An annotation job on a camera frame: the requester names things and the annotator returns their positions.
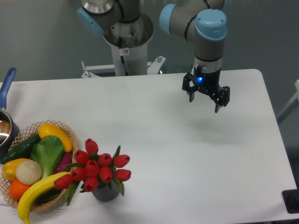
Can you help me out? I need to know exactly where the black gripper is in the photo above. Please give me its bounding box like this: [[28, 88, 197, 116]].
[[182, 65, 230, 113]]

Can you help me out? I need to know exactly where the red tulip bouquet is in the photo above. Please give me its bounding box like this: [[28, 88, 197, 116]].
[[54, 139, 131, 206]]

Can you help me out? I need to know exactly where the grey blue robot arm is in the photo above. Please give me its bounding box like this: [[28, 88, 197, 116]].
[[77, 0, 230, 111]]

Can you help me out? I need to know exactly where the grey ribbed vase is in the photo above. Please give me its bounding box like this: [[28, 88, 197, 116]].
[[92, 181, 120, 202]]

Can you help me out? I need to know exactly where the black device at edge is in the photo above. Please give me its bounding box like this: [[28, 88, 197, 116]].
[[282, 189, 299, 214]]

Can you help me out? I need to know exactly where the purple eggplant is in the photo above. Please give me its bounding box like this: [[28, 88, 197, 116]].
[[53, 152, 72, 174]]

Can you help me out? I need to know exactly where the yellow squash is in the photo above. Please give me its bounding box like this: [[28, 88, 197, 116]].
[[38, 123, 73, 152]]

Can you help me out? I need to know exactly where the green leafy cabbage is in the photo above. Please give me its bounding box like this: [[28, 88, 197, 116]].
[[30, 136, 64, 179]]

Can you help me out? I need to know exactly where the woven wicker basket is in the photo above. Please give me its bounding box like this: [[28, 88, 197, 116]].
[[0, 120, 78, 211]]

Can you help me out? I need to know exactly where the dark green cucumber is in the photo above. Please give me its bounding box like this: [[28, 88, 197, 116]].
[[0, 134, 41, 164]]

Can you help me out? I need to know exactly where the white steamed bun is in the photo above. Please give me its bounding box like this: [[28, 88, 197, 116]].
[[15, 160, 42, 185]]

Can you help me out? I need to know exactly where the yellow bell pepper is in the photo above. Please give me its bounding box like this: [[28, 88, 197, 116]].
[[1, 158, 28, 181]]

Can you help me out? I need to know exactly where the orange fruit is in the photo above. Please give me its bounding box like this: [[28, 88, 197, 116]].
[[9, 179, 31, 201]]

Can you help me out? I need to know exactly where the yellow banana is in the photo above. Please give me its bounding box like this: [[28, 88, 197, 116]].
[[17, 172, 70, 224]]

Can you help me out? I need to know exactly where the white frame at right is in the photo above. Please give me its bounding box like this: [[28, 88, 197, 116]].
[[277, 80, 299, 125]]

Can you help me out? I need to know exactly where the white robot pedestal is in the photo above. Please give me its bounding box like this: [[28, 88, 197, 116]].
[[81, 13, 166, 78]]

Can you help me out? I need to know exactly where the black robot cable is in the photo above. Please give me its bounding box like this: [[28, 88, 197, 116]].
[[118, 36, 129, 77]]

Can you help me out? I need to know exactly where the blue handled saucepan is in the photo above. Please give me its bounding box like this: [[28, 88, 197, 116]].
[[0, 67, 20, 159]]

